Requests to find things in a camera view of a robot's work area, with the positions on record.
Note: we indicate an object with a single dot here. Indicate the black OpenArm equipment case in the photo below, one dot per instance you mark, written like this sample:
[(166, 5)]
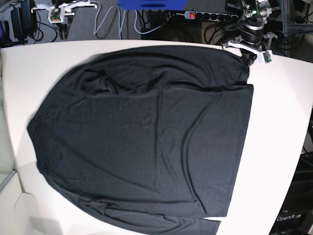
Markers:
[(296, 214)]

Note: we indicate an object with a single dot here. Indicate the black power adapter bricks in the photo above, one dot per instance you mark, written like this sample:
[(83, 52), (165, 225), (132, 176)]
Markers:
[(24, 22)]

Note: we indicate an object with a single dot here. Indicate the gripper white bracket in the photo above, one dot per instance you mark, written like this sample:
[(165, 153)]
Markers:
[(252, 52), (59, 9)]

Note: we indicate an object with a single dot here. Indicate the blue box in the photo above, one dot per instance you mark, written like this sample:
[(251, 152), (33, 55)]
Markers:
[(152, 4)]

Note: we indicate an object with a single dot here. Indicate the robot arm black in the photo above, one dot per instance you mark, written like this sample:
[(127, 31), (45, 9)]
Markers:
[(248, 30)]

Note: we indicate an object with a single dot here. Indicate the black long-sleeve T-shirt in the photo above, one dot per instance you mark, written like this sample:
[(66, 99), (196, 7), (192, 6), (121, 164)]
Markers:
[(148, 139)]

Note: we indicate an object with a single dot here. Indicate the white power strip red switch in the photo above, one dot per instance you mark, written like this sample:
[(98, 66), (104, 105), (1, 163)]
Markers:
[(210, 16)]

